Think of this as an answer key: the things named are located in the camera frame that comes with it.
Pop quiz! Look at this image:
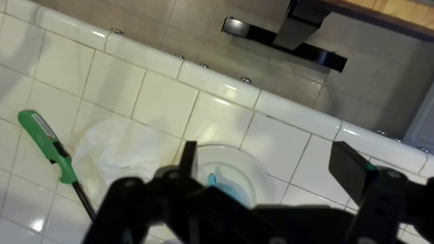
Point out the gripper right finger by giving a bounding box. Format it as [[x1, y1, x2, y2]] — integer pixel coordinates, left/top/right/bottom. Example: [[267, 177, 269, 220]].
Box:
[[328, 141, 434, 244]]

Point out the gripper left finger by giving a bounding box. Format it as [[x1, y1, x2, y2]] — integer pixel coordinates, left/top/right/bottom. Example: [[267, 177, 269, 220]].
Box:
[[82, 141, 253, 244]]

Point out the green stick lighter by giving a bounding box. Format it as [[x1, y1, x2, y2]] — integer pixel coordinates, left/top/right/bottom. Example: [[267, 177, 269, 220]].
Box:
[[18, 110, 98, 221]]

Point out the white plate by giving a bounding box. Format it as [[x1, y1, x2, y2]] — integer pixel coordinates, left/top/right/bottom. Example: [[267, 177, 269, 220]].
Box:
[[190, 144, 272, 209]]

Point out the white crumpled cloth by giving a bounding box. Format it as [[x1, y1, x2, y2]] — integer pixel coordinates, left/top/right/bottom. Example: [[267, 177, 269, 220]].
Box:
[[71, 118, 181, 205]]

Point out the grey cabinet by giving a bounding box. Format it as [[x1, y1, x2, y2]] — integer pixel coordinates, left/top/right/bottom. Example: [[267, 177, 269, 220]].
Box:
[[403, 97, 434, 154]]

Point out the light blue plastic utensil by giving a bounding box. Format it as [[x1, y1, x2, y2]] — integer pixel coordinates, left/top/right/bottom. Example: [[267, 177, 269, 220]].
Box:
[[207, 167, 252, 208]]

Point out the wooden table with black base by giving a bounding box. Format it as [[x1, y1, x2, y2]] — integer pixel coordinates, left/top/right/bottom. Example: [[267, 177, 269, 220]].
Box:
[[221, 0, 434, 74]]

